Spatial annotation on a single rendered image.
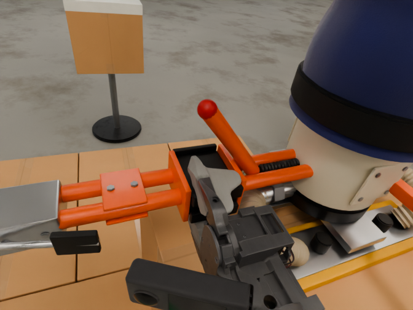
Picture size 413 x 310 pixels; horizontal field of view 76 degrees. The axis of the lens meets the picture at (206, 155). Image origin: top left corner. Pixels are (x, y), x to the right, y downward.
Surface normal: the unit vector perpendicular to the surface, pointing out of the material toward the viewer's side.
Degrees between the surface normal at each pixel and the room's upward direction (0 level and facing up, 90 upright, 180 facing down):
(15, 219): 0
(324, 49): 86
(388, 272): 0
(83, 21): 90
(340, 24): 74
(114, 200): 0
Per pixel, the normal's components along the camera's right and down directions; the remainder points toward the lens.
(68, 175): 0.12, -0.77
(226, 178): 0.19, -0.60
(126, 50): 0.31, 0.62
